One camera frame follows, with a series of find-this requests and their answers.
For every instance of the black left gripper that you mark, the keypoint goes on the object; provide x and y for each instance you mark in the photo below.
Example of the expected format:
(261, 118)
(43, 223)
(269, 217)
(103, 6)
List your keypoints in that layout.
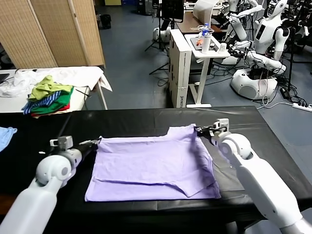
(87, 150)

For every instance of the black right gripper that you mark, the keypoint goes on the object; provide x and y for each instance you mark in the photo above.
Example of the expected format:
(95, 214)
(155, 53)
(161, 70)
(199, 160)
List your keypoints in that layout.
(209, 133)

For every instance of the light purple t-shirt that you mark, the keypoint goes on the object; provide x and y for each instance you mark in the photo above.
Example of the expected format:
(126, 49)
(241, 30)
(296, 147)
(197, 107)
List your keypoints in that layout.
(151, 168)

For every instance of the small white robot base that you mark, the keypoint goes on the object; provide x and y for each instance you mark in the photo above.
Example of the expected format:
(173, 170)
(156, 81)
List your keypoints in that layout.
(161, 34)

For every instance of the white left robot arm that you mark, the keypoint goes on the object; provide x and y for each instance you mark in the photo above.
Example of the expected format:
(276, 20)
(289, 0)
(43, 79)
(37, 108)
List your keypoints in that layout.
(36, 195)

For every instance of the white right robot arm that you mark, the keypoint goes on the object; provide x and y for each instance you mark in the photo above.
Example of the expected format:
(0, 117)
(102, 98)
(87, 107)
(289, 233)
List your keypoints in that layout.
(258, 180)

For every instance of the red garment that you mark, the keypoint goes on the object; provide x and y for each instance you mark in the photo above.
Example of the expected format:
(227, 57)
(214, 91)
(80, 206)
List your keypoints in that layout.
(67, 106)

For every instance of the white side table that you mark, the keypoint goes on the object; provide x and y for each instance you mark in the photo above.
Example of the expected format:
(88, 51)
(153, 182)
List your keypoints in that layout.
(203, 80)

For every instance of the dark green garment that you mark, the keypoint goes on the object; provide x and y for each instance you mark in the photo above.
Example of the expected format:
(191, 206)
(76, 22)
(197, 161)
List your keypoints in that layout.
(62, 99)

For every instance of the tall white cardboard box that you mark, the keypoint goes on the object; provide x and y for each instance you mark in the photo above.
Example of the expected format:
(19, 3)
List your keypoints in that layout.
(182, 80)

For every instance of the beige garment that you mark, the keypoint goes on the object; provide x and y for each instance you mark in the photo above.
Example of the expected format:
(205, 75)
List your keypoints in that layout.
(36, 116)

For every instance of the blue striped garment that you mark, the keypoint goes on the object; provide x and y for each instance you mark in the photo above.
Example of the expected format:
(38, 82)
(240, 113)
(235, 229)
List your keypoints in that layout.
(41, 103)

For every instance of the large black plastic table cover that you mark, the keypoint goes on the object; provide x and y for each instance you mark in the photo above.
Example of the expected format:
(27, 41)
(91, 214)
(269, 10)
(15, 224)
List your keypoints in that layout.
(268, 136)

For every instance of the narrow black table cover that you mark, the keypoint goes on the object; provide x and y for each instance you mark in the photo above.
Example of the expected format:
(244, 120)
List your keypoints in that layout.
(26, 136)

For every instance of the white draped sheet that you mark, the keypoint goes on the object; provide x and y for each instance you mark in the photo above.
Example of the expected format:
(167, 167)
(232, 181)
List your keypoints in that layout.
(78, 75)

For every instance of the light blue garment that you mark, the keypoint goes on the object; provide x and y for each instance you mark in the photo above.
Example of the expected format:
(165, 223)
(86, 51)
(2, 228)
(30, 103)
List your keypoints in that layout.
(6, 139)

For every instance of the white thermos bottle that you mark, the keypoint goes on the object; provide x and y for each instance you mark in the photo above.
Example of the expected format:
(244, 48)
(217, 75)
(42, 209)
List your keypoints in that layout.
(206, 44)

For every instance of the small orange object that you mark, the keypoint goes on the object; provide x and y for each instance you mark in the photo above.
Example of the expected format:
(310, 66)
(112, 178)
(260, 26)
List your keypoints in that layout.
(200, 42)

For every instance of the black power adapter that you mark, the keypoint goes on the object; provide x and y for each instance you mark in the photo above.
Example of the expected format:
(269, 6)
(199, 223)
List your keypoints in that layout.
(284, 92)

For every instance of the white folding table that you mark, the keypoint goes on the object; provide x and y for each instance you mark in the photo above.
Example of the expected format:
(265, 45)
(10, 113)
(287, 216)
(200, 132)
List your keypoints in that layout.
(9, 104)

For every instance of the crumpled white garment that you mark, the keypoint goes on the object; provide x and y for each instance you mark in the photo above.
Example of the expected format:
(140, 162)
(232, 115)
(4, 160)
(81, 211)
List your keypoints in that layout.
(22, 80)

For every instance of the white power strip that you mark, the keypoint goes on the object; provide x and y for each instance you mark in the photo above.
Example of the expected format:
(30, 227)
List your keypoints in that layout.
(301, 105)

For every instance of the clear blue-capped water bottle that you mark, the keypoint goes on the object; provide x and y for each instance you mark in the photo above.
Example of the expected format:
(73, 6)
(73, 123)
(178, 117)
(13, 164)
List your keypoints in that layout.
(206, 28)

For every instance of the black tripod stand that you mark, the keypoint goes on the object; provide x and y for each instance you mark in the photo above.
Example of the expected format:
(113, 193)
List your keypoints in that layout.
(172, 25)
(160, 36)

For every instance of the brown wooden desk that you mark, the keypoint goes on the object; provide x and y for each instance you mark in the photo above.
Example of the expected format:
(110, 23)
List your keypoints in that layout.
(187, 22)

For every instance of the black stand pole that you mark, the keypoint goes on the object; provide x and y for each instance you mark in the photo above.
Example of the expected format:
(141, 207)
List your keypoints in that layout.
(290, 61)

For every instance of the white humanoid robot with base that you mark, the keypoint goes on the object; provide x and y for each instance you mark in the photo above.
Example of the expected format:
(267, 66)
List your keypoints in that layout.
(264, 36)

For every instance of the white curved machine cover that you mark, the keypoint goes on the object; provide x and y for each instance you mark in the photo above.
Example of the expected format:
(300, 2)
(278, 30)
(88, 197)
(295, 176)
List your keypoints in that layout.
(203, 11)

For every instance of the bamboo folding screen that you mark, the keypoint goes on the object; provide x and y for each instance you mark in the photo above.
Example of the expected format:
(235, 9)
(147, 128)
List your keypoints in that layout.
(48, 29)

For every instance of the black monitor screen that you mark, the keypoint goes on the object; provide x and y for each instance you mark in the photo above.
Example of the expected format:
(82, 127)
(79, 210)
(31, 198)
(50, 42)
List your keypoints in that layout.
(171, 9)

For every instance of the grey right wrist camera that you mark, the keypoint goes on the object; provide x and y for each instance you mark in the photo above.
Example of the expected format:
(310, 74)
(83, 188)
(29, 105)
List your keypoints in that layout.
(221, 125)

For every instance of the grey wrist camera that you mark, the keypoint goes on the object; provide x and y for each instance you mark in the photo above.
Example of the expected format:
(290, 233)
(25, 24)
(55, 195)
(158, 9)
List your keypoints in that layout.
(64, 141)
(221, 125)

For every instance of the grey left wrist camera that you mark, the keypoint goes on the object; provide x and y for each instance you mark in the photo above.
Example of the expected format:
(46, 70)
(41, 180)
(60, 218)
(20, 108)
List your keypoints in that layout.
(64, 141)

